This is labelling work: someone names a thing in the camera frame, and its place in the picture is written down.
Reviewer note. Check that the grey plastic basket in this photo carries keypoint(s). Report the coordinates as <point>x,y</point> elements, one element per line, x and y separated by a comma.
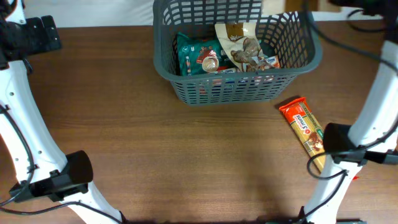
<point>283,35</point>

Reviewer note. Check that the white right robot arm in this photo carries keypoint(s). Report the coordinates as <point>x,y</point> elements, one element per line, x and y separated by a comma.
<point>373,136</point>

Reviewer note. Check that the beige brown nut pouch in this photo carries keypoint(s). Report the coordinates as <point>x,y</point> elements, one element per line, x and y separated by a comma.
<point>239,41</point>

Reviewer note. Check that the orange San Remo spaghetti pack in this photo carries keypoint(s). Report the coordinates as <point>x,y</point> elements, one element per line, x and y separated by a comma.
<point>305,125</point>

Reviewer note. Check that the white rice pouch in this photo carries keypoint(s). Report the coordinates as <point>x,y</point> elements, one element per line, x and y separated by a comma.
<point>271,7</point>

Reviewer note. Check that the multicolour tissue multipack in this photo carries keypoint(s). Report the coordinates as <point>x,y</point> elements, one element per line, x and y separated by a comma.
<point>262,63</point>

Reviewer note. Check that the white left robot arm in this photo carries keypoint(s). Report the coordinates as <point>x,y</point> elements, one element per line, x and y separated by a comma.
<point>42,169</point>

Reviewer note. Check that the green Nescafe coffee bag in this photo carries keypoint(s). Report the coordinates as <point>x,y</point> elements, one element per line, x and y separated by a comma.
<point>197,57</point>

